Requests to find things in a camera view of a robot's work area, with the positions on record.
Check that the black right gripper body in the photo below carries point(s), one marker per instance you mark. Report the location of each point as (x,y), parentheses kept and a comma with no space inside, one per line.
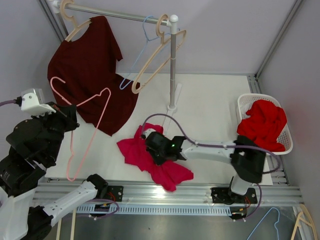
(159,156)

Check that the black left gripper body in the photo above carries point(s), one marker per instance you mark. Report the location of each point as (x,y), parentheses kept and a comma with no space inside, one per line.
(60,121)

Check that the magenta pink t shirt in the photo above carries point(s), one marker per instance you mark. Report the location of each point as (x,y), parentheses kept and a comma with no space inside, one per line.
(168,175)

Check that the red t shirt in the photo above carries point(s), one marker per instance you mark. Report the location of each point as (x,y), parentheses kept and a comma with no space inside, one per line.
(264,125)

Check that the light blue thin hanger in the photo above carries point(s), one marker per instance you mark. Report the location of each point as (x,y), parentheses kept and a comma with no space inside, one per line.
(140,55)

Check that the white t shirt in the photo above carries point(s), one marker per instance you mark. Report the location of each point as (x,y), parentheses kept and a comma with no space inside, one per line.
(244,108)

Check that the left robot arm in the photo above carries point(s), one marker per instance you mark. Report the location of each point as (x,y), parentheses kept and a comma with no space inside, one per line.
(34,147)

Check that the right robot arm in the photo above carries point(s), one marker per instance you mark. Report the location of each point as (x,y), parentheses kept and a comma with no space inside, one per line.
(246,158)

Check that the dark maroon t shirt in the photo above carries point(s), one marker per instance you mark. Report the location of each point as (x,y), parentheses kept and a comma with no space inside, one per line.
(84,73)

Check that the beige hanger bottom left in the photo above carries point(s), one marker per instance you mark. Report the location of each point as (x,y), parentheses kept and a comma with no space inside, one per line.
(73,226)

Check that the beige hanger bottom right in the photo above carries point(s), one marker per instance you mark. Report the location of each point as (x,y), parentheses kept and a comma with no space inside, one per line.
(304,227)

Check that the silver clothes rack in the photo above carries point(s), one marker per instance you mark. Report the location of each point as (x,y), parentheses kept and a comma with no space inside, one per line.
(166,29)

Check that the white perforated plastic basket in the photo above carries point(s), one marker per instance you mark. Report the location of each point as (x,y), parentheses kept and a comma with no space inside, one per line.
(284,137)

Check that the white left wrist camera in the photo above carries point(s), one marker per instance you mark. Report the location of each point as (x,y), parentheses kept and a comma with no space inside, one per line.
(32,102)

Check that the aluminium frame rail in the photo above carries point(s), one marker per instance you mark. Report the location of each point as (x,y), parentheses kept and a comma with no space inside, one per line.
(152,194)

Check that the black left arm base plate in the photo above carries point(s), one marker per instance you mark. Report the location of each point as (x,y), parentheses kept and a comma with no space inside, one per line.
(112,192)

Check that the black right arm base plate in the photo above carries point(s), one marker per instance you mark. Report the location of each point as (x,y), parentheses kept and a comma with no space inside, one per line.
(223,195)

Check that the white slotted cable duct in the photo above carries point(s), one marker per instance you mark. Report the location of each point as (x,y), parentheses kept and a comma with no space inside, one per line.
(140,209)

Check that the aluminium corner frame post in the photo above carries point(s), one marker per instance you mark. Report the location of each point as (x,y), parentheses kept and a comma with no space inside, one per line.
(297,4)

